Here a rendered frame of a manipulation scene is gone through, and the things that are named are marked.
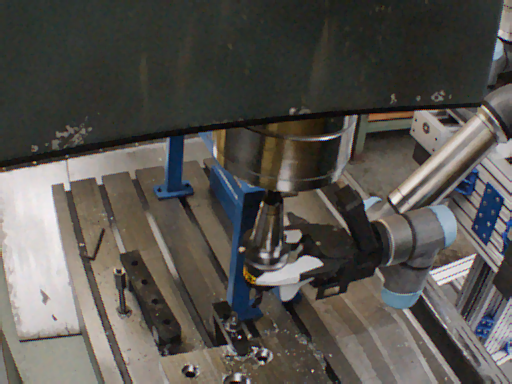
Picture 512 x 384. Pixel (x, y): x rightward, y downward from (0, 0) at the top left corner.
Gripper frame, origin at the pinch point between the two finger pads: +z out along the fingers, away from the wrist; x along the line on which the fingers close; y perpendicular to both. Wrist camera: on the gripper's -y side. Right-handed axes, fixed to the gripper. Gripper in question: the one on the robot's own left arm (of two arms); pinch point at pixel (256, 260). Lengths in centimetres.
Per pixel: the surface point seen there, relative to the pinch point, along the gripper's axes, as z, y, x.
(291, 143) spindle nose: 2.1, -22.9, -7.6
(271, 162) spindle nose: 3.6, -20.3, -6.8
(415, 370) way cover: -53, 57, 4
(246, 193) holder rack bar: -9.1, 7.9, 23.8
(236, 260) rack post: -8.9, 23.3, 24.0
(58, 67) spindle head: 26.4, -36.8, -12.8
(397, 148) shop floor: -190, 128, 194
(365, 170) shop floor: -155, 129, 177
